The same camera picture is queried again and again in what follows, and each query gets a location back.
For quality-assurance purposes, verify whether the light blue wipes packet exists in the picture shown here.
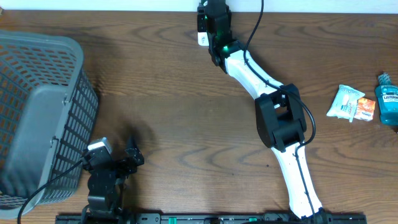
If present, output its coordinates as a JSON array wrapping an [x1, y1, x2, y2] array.
[[326, 85, 365, 123]]

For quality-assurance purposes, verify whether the orange tissue packet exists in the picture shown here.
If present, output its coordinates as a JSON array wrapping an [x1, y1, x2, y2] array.
[[354, 98, 376, 121]]

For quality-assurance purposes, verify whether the teal mouthwash bottle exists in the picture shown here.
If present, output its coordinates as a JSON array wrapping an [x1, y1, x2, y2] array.
[[375, 72, 397, 126]]

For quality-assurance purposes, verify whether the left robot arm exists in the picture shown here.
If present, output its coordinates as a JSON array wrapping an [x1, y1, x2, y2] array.
[[80, 137, 144, 224]]

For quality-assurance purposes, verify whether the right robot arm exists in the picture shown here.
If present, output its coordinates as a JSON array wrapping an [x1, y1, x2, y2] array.
[[197, 0, 322, 223]]

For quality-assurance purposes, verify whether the white barcode scanner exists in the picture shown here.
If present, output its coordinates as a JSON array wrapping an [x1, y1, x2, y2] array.
[[197, 32, 209, 47]]

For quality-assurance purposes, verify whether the grey plastic basket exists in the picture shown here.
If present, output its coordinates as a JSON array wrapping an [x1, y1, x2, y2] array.
[[1, 30, 98, 219]]

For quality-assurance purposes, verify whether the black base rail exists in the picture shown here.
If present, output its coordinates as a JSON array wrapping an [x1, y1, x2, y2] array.
[[55, 211, 367, 224]]

